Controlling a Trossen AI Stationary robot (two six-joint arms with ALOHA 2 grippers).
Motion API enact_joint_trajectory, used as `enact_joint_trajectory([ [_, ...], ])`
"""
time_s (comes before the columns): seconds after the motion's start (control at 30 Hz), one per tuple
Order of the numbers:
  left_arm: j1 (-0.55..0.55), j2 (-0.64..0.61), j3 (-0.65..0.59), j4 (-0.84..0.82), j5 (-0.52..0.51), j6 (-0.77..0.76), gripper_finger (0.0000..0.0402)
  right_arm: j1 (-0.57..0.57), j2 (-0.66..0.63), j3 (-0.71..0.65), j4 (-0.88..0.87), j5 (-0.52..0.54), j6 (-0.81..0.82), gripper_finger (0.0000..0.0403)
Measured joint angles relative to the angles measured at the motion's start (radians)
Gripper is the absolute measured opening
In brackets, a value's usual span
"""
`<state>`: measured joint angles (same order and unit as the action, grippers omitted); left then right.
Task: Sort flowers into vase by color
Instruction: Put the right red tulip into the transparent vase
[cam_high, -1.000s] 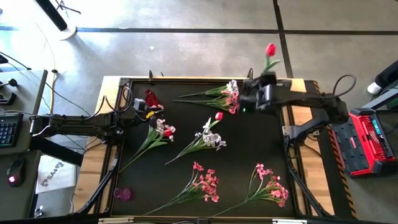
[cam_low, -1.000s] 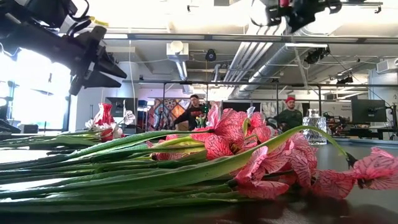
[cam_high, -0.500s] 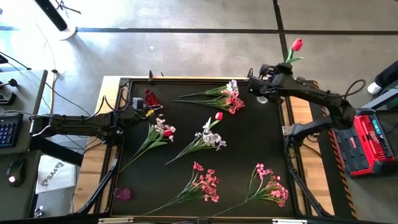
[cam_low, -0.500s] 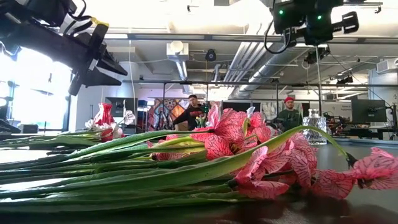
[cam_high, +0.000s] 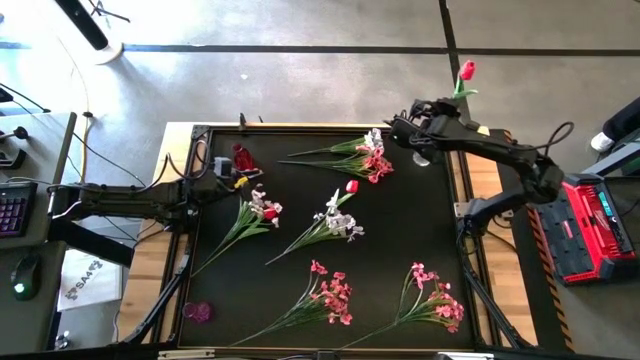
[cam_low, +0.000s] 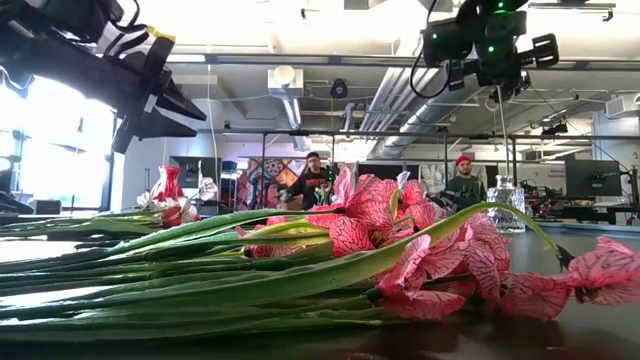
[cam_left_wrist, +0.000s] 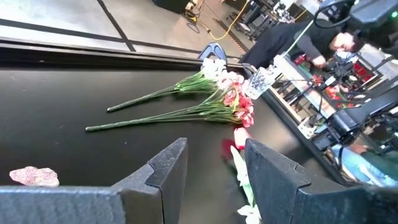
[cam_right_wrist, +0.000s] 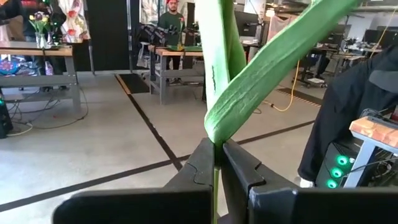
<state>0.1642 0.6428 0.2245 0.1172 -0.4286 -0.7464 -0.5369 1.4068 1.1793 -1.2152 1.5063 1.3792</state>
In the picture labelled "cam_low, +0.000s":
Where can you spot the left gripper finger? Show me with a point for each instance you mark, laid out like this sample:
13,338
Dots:
165,127
175,100

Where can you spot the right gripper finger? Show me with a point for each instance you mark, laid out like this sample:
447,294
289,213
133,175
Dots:
447,36
450,57

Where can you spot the red glass vase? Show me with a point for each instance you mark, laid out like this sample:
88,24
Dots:
167,185

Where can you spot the pink veined flower spray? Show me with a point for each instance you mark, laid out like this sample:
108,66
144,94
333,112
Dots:
370,215
425,304

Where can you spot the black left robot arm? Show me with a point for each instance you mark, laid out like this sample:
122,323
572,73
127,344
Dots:
50,55

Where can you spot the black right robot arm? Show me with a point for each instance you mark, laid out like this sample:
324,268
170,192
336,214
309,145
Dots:
500,22

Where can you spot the clear textured glass vase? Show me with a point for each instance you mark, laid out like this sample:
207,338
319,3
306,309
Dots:
506,205

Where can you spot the black ceiling spotlight cluster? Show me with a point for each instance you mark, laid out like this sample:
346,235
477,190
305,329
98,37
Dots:
510,91

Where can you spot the ceiling track light bar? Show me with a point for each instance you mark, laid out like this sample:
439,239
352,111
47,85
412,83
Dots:
570,6

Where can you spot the white ceiling air unit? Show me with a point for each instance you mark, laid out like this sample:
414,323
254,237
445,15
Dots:
285,82

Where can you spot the person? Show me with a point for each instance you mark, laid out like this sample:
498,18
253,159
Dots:
312,182
467,190

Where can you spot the black computer monitor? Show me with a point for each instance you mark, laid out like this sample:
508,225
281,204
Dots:
592,177

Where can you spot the small grey sill box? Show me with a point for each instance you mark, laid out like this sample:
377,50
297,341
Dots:
45,206

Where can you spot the dark wall screen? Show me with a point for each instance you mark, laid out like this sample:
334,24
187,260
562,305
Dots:
192,172

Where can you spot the silver round ventilation duct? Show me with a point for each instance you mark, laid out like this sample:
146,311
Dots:
425,115

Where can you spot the white ribbed ceiling duct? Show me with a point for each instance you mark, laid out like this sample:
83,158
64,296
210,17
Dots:
395,95

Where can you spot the black ceiling dome camera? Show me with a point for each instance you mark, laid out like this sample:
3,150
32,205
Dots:
339,90

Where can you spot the colourful patterned wall hanging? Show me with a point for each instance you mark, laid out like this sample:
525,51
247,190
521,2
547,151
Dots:
280,172

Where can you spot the black metal station frame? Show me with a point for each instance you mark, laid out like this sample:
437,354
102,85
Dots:
350,133

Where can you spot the white wall air unit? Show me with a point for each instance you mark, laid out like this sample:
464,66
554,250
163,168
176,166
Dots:
622,106

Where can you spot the black overhead frame bar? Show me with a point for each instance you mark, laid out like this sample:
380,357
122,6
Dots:
300,60

